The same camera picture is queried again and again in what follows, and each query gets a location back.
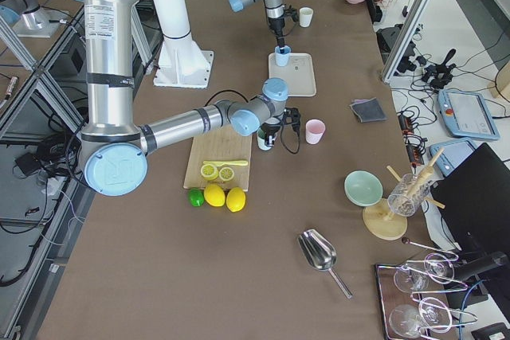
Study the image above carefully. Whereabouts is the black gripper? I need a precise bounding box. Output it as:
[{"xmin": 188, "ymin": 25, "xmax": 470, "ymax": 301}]
[
  {"xmin": 267, "ymin": 6, "xmax": 298, "ymax": 53},
  {"xmin": 262, "ymin": 107, "xmax": 300, "ymax": 146}
]

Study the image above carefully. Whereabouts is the green cup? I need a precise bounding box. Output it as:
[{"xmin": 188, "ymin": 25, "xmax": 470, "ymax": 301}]
[{"xmin": 257, "ymin": 128, "xmax": 274, "ymax": 151}]

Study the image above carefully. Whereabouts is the light blue cup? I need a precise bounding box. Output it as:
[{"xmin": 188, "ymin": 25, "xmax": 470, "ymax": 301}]
[{"xmin": 274, "ymin": 45, "xmax": 292, "ymax": 67}]

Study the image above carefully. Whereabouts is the cream rabbit tray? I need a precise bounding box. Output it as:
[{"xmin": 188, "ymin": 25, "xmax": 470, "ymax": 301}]
[{"xmin": 268, "ymin": 53, "xmax": 316, "ymax": 97}]

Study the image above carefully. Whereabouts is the mirror glass tray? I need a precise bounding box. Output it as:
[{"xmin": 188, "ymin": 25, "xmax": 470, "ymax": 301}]
[{"xmin": 375, "ymin": 262, "xmax": 477, "ymax": 339}]

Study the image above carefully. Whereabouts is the cream white cup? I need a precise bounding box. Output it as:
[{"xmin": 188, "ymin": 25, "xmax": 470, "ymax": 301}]
[{"xmin": 299, "ymin": 7, "xmax": 314, "ymax": 28}]

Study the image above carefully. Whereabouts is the wooden cutting board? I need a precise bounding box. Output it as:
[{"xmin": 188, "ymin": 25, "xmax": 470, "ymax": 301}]
[{"xmin": 183, "ymin": 125, "xmax": 253, "ymax": 189}]

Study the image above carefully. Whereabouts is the pink cup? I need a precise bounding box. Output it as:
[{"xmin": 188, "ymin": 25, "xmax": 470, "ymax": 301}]
[{"xmin": 305, "ymin": 119, "xmax": 326, "ymax": 145}]

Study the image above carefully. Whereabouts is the yellow plastic knife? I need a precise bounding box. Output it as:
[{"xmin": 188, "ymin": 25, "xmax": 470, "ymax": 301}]
[{"xmin": 202, "ymin": 160, "xmax": 249, "ymax": 166}]

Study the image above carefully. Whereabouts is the lemon slice near knife tip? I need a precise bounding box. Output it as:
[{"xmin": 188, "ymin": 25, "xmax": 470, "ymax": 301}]
[{"xmin": 200, "ymin": 163, "xmax": 219, "ymax": 181}]

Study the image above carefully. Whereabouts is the whole lemon outer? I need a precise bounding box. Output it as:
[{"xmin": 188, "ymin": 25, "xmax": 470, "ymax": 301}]
[{"xmin": 226, "ymin": 187, "xmax": 246, "ymax": 213}]

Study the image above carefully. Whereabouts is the whole lemon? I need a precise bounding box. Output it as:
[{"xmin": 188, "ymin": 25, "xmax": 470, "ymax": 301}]
[
  {"xmin": 226, "ymin": 187, "xmax": 246, "ymax": 213},
  {"xmin": 203, "ymin": 183, "xmax": 226, "ymax": 207}
]

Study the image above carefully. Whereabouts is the whole lemon middle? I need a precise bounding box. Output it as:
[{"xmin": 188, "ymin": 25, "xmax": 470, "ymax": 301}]
[{"xmin": 203, "ymin": 183, "xmax": 226, "ymax": 207}]

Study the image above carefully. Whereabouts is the green lime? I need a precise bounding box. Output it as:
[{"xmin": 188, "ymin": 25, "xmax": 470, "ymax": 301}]
[{"xmin": 187, "ymin": 189, "xmax": 205, "ymax": 207}]

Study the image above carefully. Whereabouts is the grey folded cloth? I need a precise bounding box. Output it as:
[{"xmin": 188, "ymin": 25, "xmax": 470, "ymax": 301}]
[{"xmin": 350, "ymin": 97, "xmax": 387, "ymax": 123}]

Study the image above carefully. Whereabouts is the green bowl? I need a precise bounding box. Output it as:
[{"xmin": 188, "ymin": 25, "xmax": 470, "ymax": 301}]
[{"xmin": 344, "ymin": 170, "xmax": 383, "ymax": 207}]

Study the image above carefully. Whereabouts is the metal ice scoop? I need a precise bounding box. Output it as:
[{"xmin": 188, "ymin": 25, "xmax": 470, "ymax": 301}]
[{"xmin": 298, "ymin": 229, "xmax": 353, "ymax": 299}]

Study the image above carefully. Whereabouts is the wooden cup stand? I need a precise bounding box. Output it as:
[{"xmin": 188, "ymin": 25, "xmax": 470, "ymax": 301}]
[{"xmin": 363, "ymin": 148, "xmax": 445, "ymax": 240}]

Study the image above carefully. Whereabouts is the clear glass mug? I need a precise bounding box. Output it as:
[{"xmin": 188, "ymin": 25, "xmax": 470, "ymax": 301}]
[{"xmin": 387, "ymin": 174, "xmax": 432, "ymax": 217}]

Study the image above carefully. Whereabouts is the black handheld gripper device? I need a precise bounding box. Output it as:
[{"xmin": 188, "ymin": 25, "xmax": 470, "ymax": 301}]
[{"xmin": 422, "ymin": 49, "xmax": 457, "ymax": 91}]

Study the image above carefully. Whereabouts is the blue teach pendant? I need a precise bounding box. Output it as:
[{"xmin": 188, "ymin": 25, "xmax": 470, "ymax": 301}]
[
  {"xmin": 437, "ymin": 89, "xmax": 500, "ymax": 141},
  {"xmin": 429, "ymin": 137, "xmax": 477, "ymax": 177}
]

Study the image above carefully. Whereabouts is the wine glass upper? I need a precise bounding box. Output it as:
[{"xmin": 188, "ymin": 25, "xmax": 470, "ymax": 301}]
[{"xmin": 394, "ymin": 252, "xmax": 454, "ymax": 293}]

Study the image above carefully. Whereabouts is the wine glass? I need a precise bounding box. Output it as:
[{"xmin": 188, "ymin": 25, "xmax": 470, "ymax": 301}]
[
  {"xmin": 394, "ymin": 252, "xmax": 454, "ymax": 293},
  {"xmin": 389, "ymin": 297, "xmax": 453, "ymax": 339}
]

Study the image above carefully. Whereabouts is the black laptop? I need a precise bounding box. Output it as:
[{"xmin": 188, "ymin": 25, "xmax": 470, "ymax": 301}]
[{"xmin": 432, "ymin": 143, "xmax": 509, "ymax": 255}]

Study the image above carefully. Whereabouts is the wine glass lower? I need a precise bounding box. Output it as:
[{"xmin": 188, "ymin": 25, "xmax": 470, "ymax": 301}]
[{"xmin": 389, "ymin": 297, "xmax": 453, "ymax": 339}]

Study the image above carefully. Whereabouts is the lemon slice near handle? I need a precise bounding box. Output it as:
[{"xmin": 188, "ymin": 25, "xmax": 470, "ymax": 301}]
[{"xmin": 218, "ymin": 166, "xmax": 235, "ymax": 182}]

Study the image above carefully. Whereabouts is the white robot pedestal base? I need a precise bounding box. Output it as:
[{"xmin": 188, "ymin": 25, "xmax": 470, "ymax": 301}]
[{"xmin": 153, "ymin": 0, "xmax": 214, "ymax": 88}]

